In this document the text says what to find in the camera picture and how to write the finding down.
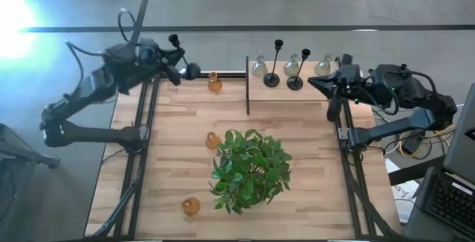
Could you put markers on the green artificial plant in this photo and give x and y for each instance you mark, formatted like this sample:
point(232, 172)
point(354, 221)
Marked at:
point(250, 171)

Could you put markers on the grey laptop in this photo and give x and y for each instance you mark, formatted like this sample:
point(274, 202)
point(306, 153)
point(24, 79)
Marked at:
point(460, 142)

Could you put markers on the black aluminium table frame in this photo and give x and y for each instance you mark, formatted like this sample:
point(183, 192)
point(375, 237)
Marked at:
point(193, 75)

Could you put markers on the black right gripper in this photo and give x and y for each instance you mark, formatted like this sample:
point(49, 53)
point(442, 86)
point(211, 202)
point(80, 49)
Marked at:
point(350, 82)

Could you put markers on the dark grey chair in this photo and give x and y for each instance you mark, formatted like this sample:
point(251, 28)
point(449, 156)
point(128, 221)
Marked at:
point(22, 153)

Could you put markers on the black side desk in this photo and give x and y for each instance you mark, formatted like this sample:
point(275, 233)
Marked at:
point(408, 175)

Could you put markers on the tall black metal candlestick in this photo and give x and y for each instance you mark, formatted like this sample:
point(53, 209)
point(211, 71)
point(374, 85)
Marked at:
point(271, 80)

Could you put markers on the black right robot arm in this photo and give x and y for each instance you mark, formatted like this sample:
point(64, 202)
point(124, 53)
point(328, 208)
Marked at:
point(393, 128)

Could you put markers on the raised wooden shelf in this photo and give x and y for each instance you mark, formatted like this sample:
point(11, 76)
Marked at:
point(282, 93)

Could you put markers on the medium black metal candlestick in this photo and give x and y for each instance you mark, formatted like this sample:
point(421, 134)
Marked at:
point(295, 82)

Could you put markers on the white paper sheet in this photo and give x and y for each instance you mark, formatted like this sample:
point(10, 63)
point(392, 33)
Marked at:
point(402, 197)

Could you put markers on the amber glass candle holder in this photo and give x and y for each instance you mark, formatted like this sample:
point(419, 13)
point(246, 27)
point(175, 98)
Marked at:
point(212, 142)
point(191, 206)
point(215, 85)

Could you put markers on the short black metal candlestick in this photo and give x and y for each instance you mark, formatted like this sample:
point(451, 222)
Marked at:
point(193, 71)

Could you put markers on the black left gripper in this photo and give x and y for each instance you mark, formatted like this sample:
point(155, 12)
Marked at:
point(148, 54)

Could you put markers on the black power adapter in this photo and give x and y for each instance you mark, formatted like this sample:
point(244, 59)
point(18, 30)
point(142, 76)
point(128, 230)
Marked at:
point(412, 146)

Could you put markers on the clear glass candle holder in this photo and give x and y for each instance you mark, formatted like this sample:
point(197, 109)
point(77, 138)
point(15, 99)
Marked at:
point(292, 68)
point(322, 68)
point(259, 70)

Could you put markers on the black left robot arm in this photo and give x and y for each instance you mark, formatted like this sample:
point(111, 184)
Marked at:
point(92, 134)

